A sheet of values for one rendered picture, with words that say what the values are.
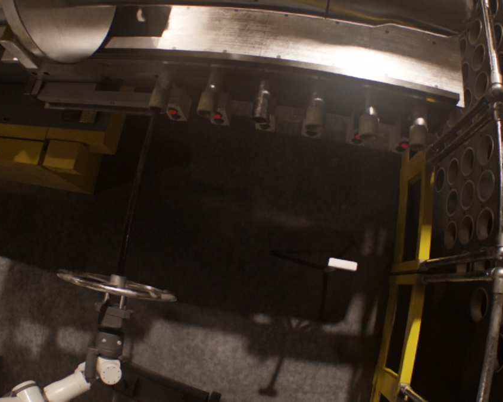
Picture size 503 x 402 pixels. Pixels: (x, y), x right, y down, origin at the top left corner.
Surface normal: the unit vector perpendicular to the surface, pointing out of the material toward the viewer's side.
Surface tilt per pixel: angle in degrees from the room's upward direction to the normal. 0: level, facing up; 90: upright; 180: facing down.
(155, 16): 0
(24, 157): 0
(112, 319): 0
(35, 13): 90
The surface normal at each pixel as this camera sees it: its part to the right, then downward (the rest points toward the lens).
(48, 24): 0.99, 0.15
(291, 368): -0.02, -0.19
